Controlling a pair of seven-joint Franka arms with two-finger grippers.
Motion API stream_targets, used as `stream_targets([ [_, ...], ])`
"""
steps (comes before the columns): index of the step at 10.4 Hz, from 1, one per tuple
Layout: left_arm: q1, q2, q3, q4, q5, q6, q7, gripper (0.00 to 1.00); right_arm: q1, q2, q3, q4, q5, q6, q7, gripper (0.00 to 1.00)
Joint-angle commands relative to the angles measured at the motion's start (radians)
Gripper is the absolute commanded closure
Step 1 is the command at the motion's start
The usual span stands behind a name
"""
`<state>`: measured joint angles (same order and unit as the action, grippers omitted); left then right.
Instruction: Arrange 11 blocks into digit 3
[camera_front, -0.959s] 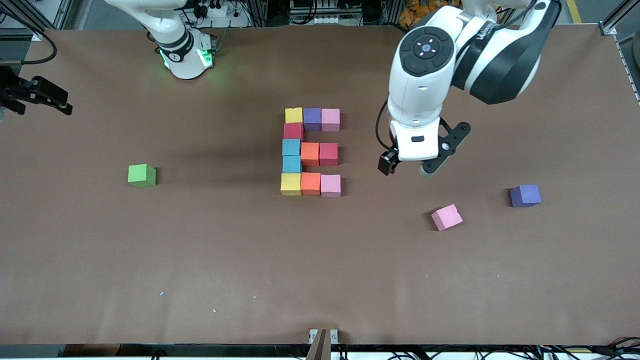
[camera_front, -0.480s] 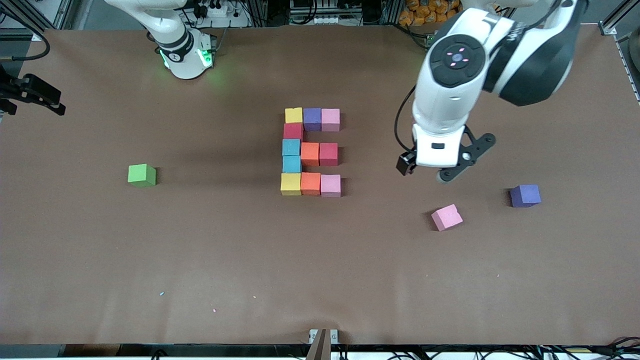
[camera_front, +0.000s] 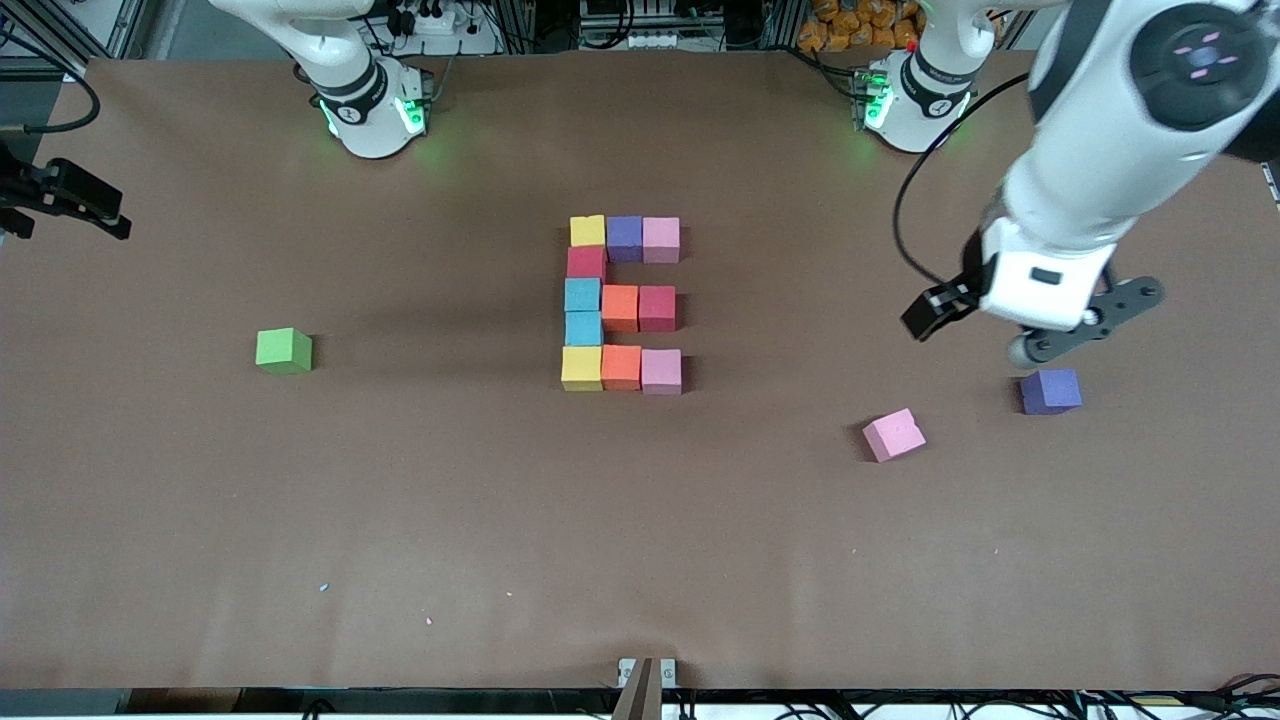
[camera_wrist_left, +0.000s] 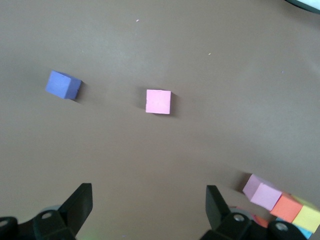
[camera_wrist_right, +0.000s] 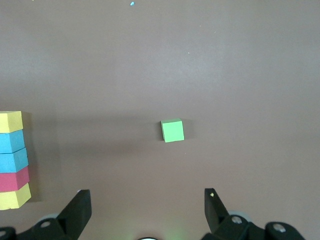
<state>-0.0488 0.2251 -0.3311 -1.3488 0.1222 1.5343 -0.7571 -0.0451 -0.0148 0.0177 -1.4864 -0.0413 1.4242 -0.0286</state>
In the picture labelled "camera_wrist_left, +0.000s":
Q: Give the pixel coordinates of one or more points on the yellow foam cube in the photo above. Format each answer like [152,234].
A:
[308,218]

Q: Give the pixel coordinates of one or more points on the purple foam cube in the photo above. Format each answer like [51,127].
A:
[61,85]

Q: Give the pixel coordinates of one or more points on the cyan foam cube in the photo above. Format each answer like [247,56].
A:
[307,233]

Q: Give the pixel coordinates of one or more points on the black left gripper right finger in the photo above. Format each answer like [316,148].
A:
[217,215]

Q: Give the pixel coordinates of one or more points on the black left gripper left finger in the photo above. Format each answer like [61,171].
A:
[75,212]

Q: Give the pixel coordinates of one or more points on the orange foam cube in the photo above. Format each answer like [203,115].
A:
[287,208]
[261,221]

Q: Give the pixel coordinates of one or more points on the white rounded object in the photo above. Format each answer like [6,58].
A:
[307,3]

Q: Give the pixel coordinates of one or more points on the pink foam cube with notch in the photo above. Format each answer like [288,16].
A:
[158,102]

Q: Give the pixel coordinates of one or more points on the paper table cover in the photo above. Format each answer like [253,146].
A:
[160,137]

